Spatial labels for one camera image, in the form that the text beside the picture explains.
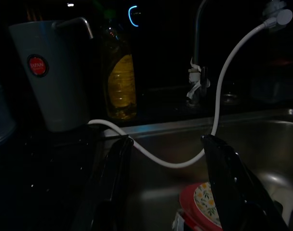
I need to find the yellow dish soap bottle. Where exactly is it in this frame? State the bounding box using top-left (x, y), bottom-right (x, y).
top-left (101, 8), bottom-right (137, 120)

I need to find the stainless steel sink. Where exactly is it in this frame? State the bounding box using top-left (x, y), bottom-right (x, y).
top-left (104, 108), bottom-right (293, 231)

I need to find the metal bar handle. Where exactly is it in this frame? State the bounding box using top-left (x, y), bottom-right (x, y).
top-left (52, 17), bottom-right (94, 39)

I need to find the red rimmed floral plate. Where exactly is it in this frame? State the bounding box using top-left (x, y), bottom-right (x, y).
top-left (179, 182), bottom-right (223, 231)

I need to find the white bowl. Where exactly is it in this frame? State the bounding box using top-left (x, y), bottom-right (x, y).
top-left (269, 178), bottom-right (293, 223)

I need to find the white faucet filter attachment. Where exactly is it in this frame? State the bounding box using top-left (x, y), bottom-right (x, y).
top-left (262, 0), bottom-right (293, 32)

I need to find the grey cup with red sticker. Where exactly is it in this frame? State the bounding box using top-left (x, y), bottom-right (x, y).
top-left (8, 20), bottom-right (94, 133)

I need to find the white flexible hose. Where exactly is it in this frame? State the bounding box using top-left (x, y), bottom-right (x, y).
top-left (88, 22), bottom-right (269, 169)

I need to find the steel kitchen faucet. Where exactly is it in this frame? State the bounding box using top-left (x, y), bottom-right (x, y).
top-left (186, 0), bottom-right (211, 106)

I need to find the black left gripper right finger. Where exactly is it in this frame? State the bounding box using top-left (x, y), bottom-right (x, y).
top-left (200, 134), bottom-right (290, 231)

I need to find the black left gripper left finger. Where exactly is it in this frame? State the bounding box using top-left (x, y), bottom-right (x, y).
top-left (73, 137), bottom-right (134, 231)

